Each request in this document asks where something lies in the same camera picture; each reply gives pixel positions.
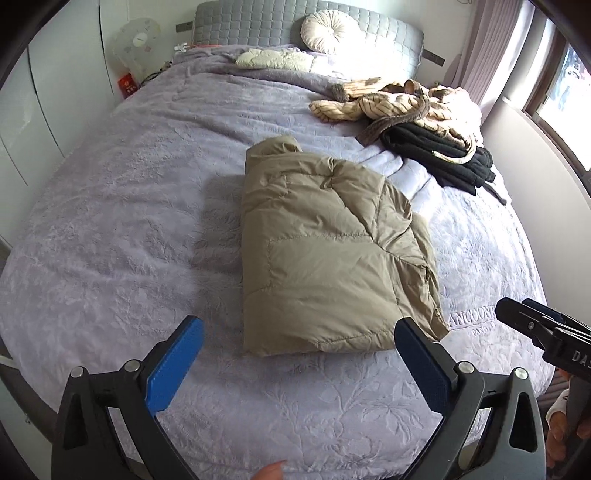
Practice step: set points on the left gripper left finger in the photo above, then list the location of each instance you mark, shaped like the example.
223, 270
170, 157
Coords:
86, 444

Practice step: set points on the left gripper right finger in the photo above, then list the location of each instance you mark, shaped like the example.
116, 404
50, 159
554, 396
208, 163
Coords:
491, 426

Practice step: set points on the beige puffer jacket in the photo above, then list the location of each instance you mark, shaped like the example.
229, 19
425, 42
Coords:
333, 256

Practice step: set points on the white sleeved right forearm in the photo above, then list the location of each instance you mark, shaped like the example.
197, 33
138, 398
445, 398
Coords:
559, 406

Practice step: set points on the right hand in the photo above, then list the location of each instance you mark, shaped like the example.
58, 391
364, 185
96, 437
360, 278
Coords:
555, 442

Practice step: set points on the left hand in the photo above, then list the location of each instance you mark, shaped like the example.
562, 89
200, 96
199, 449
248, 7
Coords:
270, 472

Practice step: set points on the black fleece garment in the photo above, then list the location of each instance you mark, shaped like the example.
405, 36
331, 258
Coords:
449, 164

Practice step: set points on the cream striped fuzzy garment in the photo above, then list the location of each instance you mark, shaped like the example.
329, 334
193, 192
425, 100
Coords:
448, 112

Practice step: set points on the pale curtain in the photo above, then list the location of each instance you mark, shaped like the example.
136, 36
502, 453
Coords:
496, 35

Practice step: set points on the grey quilted headboard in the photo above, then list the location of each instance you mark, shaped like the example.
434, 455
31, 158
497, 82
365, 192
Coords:
278, 23

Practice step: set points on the white glossy wardrobe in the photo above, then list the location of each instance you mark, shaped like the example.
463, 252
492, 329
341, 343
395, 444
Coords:
58, 88

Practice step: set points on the small red box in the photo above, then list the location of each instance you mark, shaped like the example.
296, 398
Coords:
127, 85

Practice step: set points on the round cream pleated cushion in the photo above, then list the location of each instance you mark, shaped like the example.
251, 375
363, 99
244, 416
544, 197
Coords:
330, 31

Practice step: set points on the white patterned pillow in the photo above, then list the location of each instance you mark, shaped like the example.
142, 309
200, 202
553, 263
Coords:
283, 59

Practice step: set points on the white standing fan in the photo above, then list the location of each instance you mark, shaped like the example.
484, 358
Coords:
138, 47

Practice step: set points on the window with dark frame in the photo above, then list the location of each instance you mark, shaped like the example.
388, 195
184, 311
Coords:
559, 104

